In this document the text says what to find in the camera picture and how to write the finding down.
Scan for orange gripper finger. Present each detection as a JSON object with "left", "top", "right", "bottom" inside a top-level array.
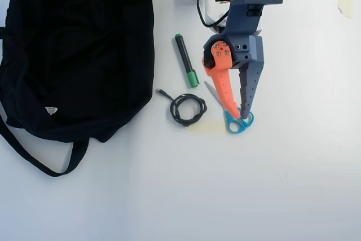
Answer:
[{"left": 201, "top": 40, "right": 242, "bottom": 120}]

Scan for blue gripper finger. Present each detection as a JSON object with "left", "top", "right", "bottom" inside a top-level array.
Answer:
[{"left": 237, "top": 62, "right": 265, "bottom": 120}]

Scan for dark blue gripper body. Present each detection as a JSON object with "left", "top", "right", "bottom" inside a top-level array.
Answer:
[{"left": 204, "top": 0, "right": 283, "bottom": 70}]

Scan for black fabric bag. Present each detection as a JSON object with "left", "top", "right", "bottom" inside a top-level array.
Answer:
[{"left": 0, "top": 0, "right": 155, "bottom": 178}]

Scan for black marker with green cap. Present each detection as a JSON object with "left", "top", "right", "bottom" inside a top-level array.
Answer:
[{"left": 172, "top": 33, "right": 201, "bottom": 89}]

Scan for beige masking tape strip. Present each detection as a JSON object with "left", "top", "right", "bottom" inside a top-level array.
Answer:
[
  {"left": 184, "top": 119, "right": 231, "bottom": 135},
  {"left": 336, "top": 0, "right": 354, "bottom": 19}
]

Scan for scissors with teal handles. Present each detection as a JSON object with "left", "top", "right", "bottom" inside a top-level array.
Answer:
[{"left": 204, "top": 80, "right": 254, "bottom": 134}]

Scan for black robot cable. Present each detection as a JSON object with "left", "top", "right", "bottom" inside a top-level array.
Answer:
[{"left": 195, "top": 0, "right": 228, "bottom": 29}]

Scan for coiled black usb cable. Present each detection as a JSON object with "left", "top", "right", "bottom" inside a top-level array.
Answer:
[{"left": 156, "top": 88, "right": 209, "bottom": 128}]

